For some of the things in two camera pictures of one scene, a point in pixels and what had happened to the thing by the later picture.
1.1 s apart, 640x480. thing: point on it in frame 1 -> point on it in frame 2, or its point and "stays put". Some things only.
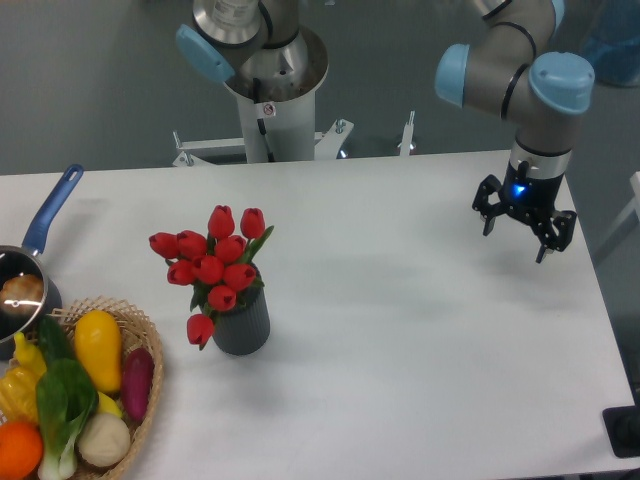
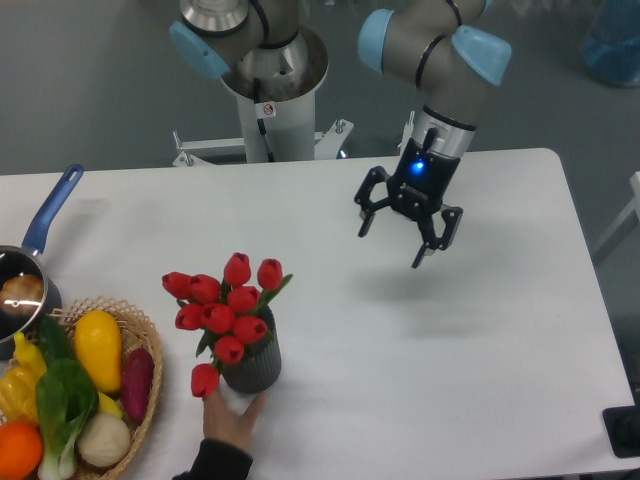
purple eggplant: x=137 y=378 stays put
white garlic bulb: x=104 y=439 stays put
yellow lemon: x=108 y=406 stays put
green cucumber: x=54 y=339 stays put
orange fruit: x=21 y=450 stays put
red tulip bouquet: x=219 y=266 -> x=231 y=314
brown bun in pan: x=22 y=294 stays put
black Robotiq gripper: x=533 y=195 -> x=417 y=188
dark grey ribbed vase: x=245 y=329 -> x=260 y=367
